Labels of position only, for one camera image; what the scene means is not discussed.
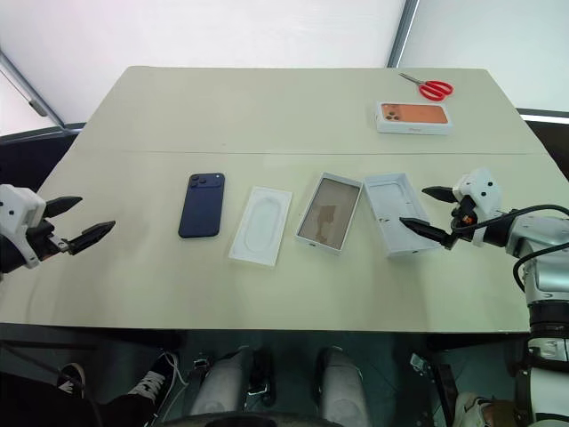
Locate red handled scissors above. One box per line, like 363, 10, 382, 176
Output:
397, 72, 455, 101

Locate white phone box base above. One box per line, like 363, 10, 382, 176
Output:
364, 173, 433, 260

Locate beige shoe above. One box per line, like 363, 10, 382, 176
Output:
453, 391, 495, 427

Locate grey robot left leg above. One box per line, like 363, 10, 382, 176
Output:
189, 345, 256, 422

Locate orange print phone box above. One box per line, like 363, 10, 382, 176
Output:
374, 100, 450, 136

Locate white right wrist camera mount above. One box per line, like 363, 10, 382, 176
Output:
451, 167, 504, 246

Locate white paper tray insert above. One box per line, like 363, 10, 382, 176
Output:
228, 186, 295, 269

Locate grey metal frame post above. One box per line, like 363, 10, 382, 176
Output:
385, 0, 421, 69

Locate grey metal frame bar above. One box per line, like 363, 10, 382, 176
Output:
0, 46, 64, 126

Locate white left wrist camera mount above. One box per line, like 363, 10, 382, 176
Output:
0, 183, 48, 270

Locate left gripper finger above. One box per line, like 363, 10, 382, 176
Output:
44, 195, 84, 220
66, 220, 117, 256

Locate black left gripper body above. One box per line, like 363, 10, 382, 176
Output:
26, 215, 73, 262

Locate dark blue smartphone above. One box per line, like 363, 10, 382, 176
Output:
177, 172, 227, 240

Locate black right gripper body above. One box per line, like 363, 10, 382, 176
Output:
441, 197, 478, 251

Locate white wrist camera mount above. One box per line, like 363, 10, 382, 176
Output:
0, 183, 48, 270
451, 167, 504, 246

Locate grey robot leg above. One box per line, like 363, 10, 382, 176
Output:
189, 345, 256, 422
317, 345, 375, 424

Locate black sneaker white laces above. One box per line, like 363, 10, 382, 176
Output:
56, 361, 87, 399
127, 350, 188, 407

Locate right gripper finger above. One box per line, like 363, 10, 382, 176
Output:
421, 185, 460, 204
398, 216, 451, 249

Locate grey robot right leg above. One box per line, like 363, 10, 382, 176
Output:
317, 345, 375, 424

